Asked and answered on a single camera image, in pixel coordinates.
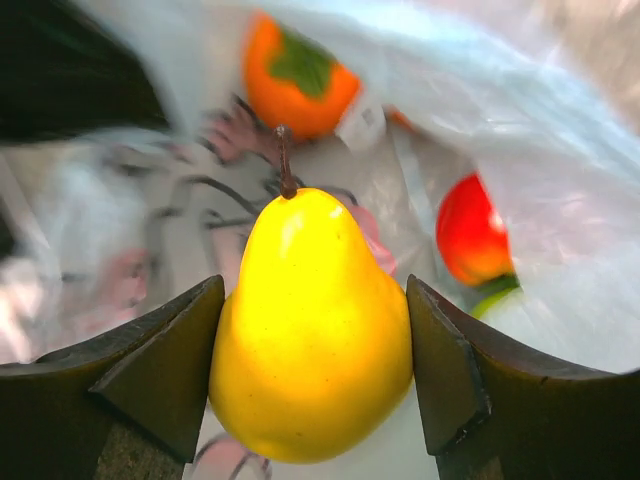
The yellow pear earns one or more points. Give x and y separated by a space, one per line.
313 346

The orange persimmon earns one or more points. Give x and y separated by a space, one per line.
291 81

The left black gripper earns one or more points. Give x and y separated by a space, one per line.
63 75

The blue plastic bag with print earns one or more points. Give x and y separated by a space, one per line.
102 228

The green fruit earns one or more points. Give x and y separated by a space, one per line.
493 292

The red apple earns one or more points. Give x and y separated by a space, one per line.
471 236

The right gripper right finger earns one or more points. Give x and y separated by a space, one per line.
494 408

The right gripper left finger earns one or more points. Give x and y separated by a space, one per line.
127 404

